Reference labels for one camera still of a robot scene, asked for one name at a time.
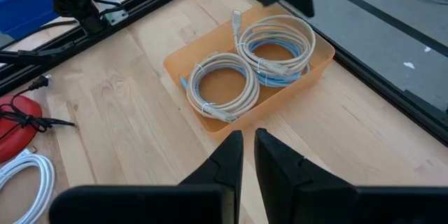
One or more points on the black aluminium table frame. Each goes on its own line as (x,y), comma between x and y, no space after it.
(385,89)

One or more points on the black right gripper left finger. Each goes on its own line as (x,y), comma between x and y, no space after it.
(227,168)

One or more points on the red desk lamp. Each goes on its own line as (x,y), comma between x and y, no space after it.
(17,140)

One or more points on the blue plastic bin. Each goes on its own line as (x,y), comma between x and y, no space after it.
(24,10)

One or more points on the orange translucent plastic tray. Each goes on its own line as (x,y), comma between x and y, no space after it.
(224,131)

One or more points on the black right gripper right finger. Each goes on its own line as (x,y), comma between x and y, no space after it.
(290,182)

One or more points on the white paper scrap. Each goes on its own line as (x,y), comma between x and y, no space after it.
(409,65)
(427,49)

